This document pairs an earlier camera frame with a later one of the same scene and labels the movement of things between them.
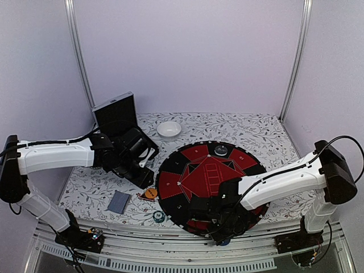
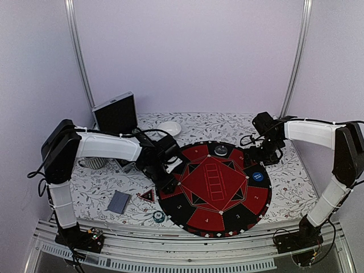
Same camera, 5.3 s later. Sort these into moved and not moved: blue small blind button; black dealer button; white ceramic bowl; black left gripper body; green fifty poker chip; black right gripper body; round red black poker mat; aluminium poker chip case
Moved: black right gripper body; blue small blind button; black left gripper body
Not moved: round red black poker mat; green fifty poker chip; black dealer button; aluminium poker chip case; white ceramic bowl
